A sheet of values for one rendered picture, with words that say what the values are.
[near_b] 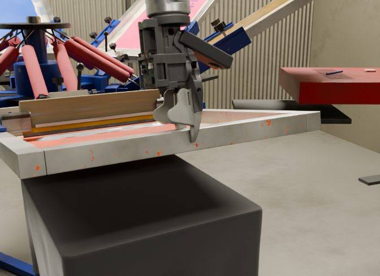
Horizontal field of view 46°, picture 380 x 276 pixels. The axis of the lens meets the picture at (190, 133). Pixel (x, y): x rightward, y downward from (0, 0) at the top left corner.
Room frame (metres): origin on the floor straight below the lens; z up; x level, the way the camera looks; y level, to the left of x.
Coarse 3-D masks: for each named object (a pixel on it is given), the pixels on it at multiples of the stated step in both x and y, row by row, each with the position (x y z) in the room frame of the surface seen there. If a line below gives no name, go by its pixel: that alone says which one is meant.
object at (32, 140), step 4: (68, 132) 1.28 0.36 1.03; (36, 136) 1.24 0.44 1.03; (40, 136) 1.23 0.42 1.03; (44, 136) 1.22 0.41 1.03; (80, 136) 1.13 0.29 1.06; (28, 140) 1.14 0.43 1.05; (32, 140) 1.13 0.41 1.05; (36, 140) 1.12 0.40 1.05; (52, 140) 1.09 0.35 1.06; (36, 144) 1.03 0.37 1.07; (40, 144) 1.02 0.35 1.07; (44, 144) 1.02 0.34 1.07; (48, 144) 1.01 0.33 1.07; (52, 144) 1.00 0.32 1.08; (56, 144) 1.00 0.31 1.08; (60, 144) 0.99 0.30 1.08
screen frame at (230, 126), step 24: (216, 120) 1.17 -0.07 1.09; (240, 120) 0.83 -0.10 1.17; (264, 120) 0.83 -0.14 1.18; (288, 120) 0.85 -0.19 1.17; (312, 120) 0.88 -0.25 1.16; (0, 144) 0.82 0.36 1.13; (24, 144) 0.73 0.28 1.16; (72, 144) 0.67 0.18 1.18; (96, 144) 0.67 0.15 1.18; (120, 144) 0.69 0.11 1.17; (144, 144) 0.71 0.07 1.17; (168, 144) 0.73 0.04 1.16; (192, 144) 0.75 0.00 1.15; (216, 144) 0.77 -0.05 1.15; (24, 168) 0.62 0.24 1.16; (48, 168) 0.63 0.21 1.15; (72, 168) 0.65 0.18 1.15
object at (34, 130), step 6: (102, 120) 1.28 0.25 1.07; (108, 120) 1.28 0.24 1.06; (114, 120) 1.29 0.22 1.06; (120, 120) 1.30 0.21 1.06; (126, 120) 1.31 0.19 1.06; (132, 120) 1.32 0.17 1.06; (54, 126) 1.21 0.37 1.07; (60, 126) 1.22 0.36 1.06; (66, 126) 1.22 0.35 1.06; (72, 126) 1.23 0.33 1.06; (78, 126) 1.24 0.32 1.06; (84, 126) 1.25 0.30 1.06; (24, 132) 1.17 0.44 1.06; (30, 132) 1.18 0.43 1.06
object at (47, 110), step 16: (80, 96) 1.25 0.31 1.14; (96, 96) 1.27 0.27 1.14; (112, 96) 1.29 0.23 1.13; (128, 96) 1.32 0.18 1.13; (144, 96) 1.34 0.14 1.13; (32, 112) 1.18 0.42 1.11; (48, 112) 1.20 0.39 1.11; (64, 112) 1.22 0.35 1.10; (80, 112) 1.24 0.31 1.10; (96, 112) 1.26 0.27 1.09; (112, 112) 1.28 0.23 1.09; (128, 112) 1.31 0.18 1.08
